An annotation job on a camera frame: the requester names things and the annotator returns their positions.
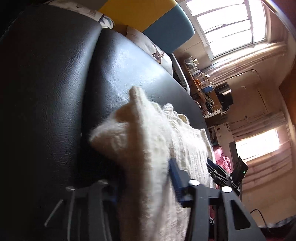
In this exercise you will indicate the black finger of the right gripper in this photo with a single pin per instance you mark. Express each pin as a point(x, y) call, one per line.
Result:
point(221, 177)

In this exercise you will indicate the cluttered wooden shelf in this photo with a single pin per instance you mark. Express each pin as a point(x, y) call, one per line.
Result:
point(211, 99)

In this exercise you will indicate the grey yellow blue sofa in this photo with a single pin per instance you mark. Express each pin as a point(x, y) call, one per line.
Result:
point(163, 22)

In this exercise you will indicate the cat print cushion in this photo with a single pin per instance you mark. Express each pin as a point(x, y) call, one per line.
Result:
point(105, 21)

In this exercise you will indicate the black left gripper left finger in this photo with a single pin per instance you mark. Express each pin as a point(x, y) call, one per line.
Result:
point(87, 213)

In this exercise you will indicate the deer print cushion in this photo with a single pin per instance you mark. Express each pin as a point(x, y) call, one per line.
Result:
point(150, 48)

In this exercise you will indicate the black leather folding table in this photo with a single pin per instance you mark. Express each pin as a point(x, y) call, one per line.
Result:
point(62, 74)

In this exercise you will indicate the cream knitted sweater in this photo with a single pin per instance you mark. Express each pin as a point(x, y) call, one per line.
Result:
point(142, 136)

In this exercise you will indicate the pink cloth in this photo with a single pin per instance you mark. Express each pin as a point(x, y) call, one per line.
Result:
point(221, 159)

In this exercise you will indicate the striped window curtain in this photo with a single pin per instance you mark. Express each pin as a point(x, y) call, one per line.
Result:
point(244, 59)

